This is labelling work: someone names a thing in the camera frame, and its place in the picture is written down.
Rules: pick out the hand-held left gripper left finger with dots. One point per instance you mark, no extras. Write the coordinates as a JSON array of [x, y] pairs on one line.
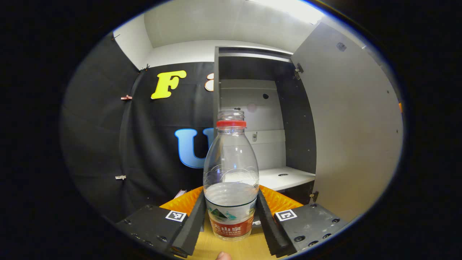
[[191, 231]]

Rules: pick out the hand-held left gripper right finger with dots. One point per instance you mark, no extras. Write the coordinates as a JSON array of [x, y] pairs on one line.
[[272, 231]]

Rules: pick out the clear plastic water bottle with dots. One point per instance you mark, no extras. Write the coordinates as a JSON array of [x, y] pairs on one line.
[[231, 173]]

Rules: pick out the beige cabinet door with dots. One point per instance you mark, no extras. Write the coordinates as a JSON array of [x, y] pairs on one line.
[[353, 126]]

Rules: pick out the dark grey cabinet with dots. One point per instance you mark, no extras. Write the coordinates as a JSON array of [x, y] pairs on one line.
[[252, 97]]

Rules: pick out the black door hinge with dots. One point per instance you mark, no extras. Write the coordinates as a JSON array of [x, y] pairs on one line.
[[298, 71]]

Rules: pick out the black backdrop cloth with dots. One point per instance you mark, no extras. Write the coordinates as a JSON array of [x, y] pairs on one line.
[[101, 126]]

